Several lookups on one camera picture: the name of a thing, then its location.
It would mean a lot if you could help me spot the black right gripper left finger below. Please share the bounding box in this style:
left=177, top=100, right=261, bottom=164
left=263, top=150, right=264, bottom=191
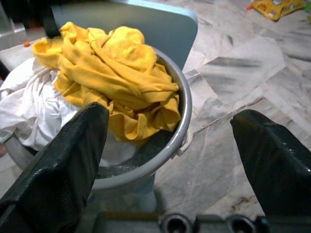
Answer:
left=0, top=101, right=110, bottom=233

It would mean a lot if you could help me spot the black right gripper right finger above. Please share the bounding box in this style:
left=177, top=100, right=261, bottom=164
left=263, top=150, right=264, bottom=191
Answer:
left=229, top=109, right=311, bottom=216

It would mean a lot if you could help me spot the yellow shirt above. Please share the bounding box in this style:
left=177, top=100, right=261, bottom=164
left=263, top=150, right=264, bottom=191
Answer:
left=31, top=21, right=182, bottom=148

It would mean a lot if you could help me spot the white cloth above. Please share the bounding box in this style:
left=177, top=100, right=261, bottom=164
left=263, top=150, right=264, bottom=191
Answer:
left=0, top=58, right=137, bottom=168

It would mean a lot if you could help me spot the grey plastic bucket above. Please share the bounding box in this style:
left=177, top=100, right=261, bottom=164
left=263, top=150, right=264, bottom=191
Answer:
left=2, top=46, right=194, bottom=191

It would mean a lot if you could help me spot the yellow toy bag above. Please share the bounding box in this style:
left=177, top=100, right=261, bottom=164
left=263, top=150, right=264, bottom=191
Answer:
left=250, top=0, right=307, bottom=21

